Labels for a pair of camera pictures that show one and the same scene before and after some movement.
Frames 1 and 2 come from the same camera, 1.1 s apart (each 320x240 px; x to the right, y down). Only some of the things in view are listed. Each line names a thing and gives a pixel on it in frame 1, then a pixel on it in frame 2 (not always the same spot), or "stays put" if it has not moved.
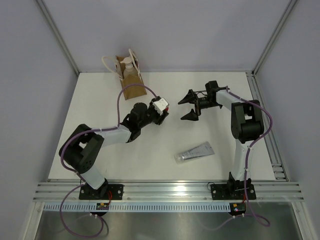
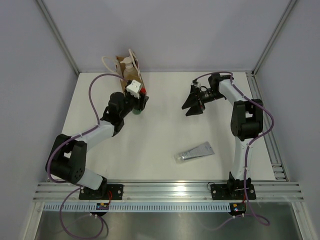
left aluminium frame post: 45,10 stays put
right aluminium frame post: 281,23 stays put
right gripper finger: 189,98 → 191,100
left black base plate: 109,191 stays put
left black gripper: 159,118 → 140,102
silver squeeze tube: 204,149 stays put
